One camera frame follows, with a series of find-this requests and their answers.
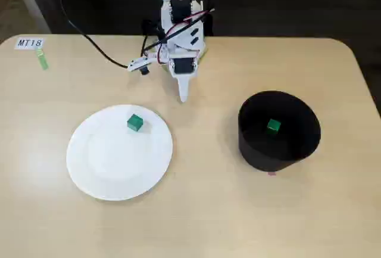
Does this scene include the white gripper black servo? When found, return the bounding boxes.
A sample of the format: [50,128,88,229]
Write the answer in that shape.
[167,48,200,103]

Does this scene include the green cube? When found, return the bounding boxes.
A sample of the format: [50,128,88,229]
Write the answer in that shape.
[266,118,282,136]
[126,114,145,133]

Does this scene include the black round pot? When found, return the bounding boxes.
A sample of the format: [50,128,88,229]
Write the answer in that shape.
[237,90,322,173]

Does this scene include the white paper plate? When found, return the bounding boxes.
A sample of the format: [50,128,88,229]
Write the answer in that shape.
[65,104,174,202]

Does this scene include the green tape strip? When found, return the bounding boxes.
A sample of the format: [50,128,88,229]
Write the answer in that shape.
[34,48,50,72]

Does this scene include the white MT18 label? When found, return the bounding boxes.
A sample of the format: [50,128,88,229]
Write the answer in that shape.
[14,36,45,51]

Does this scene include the grey white furniture leg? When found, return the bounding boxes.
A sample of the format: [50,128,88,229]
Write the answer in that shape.
[8,0,52,35]

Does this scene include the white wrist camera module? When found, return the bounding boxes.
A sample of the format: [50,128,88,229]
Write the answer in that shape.
[127,55,156,76]

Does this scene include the long black cable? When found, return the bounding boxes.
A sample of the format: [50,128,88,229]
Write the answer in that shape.
[60,0,129,69]

